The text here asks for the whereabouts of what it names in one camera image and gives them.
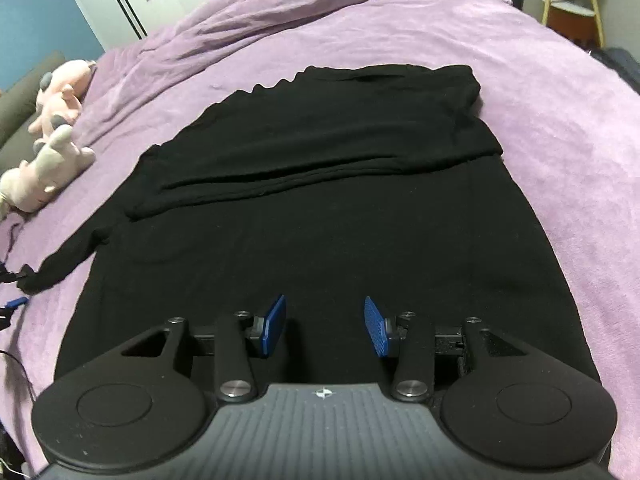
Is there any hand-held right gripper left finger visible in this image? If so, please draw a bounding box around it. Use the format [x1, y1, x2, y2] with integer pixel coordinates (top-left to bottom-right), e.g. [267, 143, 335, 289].
[120, 294, 288, 405]

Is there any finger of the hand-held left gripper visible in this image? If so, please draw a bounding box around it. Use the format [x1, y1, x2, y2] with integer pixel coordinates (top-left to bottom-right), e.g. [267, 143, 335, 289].
[0, 265, 35, 287]
[0, 297, 28, 328]

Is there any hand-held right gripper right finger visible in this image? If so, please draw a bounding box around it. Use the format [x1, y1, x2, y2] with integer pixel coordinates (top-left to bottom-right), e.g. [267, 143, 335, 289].
[364, 296, 526, 405]

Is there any black sweater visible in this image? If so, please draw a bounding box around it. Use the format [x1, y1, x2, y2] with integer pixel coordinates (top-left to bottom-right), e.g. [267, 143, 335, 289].
[17, 63, 601, 411]

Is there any white plush toy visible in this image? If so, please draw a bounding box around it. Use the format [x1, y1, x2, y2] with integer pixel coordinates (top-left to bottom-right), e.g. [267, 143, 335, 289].
[0, 125, 97, 213]

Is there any grey sofa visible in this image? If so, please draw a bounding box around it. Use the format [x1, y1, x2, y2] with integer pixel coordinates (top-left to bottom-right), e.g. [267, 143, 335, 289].
[0, 50, 67, 161]

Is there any pink plush toy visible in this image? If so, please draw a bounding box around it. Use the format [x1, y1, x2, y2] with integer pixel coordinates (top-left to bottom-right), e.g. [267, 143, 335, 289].
[27, 59, 98, 137]

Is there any purple blanket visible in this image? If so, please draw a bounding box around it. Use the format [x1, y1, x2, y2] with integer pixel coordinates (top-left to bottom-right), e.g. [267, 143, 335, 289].
[0, 0, 640, 480]

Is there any dark grey cloth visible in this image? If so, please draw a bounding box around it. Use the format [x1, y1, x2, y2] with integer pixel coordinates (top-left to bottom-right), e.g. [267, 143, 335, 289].
[587, 46, 640, 96]

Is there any yellow wooden chair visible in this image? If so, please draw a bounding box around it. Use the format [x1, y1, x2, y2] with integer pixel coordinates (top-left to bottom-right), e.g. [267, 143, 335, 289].
[539, 0, 607, 47]

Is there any black cable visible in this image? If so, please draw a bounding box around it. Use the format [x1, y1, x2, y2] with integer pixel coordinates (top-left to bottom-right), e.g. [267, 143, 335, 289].
[0, 349, 38, 403]

